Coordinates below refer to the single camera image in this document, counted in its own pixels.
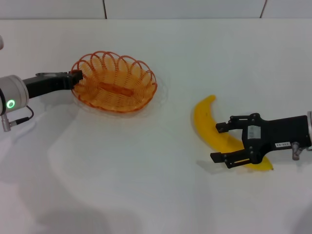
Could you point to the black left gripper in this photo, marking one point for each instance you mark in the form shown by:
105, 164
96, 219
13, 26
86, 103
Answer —
46, 84

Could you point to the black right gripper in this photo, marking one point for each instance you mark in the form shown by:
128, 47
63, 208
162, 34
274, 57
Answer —
280, 131

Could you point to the yellow banana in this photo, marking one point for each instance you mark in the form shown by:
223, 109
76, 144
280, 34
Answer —
204, 117

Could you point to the orange woven plastic basket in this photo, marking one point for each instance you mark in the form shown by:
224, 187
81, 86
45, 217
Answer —
114, 100

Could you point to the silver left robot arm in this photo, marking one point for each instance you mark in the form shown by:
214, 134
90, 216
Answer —
12, 87

